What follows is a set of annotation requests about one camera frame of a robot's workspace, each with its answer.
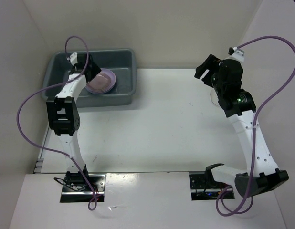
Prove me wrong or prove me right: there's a clear bowl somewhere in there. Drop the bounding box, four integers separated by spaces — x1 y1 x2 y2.
210 89 220 107

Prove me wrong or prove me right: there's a grey plastic bin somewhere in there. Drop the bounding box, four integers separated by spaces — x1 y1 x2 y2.
42 49 137 108

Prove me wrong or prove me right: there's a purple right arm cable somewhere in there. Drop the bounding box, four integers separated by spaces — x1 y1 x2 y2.
215 35 295 217

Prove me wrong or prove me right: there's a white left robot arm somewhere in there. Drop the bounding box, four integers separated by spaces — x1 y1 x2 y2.
46 52 101 191

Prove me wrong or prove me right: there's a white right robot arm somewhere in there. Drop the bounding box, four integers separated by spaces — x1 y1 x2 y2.
194 54 289 197

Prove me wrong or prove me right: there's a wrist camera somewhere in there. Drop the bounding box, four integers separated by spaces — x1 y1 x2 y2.
228 47 245 62
67 52 78 66

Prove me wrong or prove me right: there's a brown translucent square plate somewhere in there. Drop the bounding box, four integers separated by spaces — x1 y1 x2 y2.
87 73 112 91

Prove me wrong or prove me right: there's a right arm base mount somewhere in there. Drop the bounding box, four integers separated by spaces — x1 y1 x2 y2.
189 172 228 201

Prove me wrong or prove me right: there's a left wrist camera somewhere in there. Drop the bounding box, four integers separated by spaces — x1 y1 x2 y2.
67 52 78 66

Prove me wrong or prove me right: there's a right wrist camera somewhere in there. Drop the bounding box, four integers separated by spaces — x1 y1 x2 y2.
228 47 245 62

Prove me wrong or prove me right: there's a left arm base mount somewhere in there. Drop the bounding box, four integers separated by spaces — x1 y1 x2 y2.
54 174 106 203

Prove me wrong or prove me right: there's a purple plastic plate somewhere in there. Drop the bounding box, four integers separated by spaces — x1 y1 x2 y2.
85 68 116 94

